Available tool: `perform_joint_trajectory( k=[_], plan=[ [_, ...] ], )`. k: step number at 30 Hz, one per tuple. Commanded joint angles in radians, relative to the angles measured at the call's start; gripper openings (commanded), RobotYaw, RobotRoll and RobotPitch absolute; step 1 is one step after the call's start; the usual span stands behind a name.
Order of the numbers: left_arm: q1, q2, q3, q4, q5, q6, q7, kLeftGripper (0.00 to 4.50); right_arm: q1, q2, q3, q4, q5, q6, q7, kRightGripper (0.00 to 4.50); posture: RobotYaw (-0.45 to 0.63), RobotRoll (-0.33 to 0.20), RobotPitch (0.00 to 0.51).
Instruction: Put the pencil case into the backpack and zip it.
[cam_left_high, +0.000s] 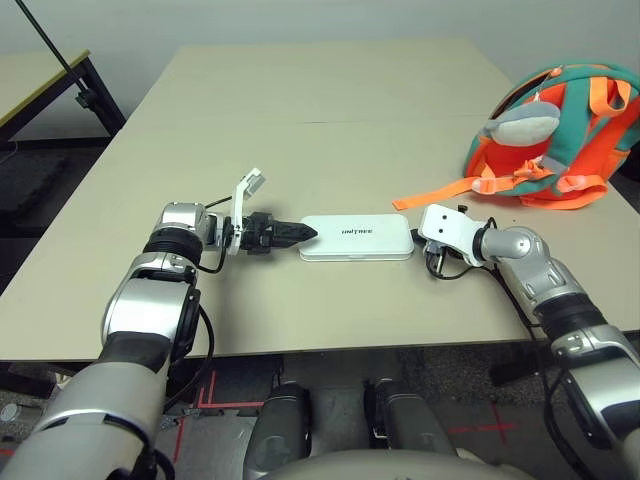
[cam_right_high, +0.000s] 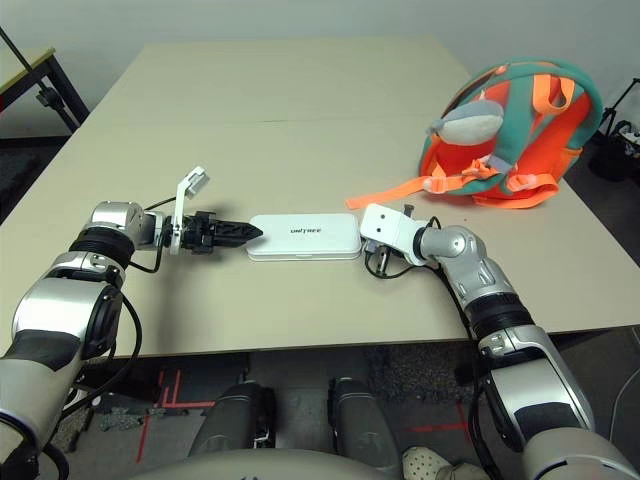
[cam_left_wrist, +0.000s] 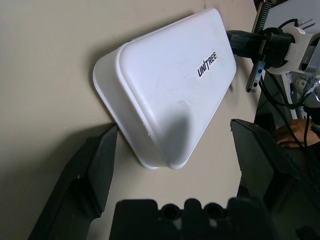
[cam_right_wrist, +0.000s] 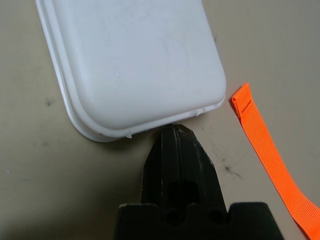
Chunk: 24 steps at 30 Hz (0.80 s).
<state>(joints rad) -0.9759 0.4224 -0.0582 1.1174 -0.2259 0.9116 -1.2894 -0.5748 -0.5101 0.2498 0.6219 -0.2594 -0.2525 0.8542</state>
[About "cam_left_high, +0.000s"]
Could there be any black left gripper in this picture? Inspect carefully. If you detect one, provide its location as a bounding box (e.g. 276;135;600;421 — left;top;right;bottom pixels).
239;211;319;257

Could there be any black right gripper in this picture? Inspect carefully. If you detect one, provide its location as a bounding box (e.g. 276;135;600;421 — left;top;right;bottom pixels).
408;227;465;276

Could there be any white pencil case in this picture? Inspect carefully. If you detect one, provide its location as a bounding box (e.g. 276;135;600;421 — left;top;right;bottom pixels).
298;213;417;263

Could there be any teal and orange backpack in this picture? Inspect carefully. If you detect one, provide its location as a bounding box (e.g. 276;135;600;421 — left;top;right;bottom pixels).
391;63;640;212

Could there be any dark grey robot right leg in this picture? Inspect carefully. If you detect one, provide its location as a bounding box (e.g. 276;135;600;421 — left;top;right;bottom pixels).
364;377;457;459

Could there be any dark grey robot leg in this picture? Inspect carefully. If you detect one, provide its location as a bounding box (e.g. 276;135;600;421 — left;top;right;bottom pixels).
246;381;314;480
364;377;457;459

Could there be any dark grey robot left leg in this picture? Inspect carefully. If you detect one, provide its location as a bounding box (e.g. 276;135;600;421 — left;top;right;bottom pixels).
246;381;314;480

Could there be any beige robot torso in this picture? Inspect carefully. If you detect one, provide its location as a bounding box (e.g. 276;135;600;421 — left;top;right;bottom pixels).
268;448;532;480

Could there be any black foam floor mat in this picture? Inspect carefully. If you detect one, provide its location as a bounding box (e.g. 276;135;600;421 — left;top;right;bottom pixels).
0;153;69;229

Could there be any black table leg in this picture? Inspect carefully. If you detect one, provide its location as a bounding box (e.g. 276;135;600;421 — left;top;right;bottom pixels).
0;359;69;399

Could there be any thin black pole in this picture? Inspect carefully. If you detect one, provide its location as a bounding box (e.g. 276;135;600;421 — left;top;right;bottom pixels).
14;0;94;97

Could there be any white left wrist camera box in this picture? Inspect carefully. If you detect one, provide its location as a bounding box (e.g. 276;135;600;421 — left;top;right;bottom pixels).
227;167;267;257

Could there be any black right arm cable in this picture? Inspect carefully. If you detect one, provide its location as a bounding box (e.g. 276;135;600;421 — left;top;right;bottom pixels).
424;217;617;480

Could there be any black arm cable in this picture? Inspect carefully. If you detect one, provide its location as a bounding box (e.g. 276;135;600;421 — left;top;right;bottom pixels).
143;194;239;480
424;217;617;480

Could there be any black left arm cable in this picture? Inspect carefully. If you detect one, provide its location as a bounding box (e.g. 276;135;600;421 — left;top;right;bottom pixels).
143;194;239;480

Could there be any grey plush whale keychain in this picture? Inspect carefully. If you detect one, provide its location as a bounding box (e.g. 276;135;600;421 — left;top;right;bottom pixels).
480;99;562;147

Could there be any beige side table black frame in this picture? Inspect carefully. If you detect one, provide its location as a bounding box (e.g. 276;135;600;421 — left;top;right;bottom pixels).
0;48;127;147

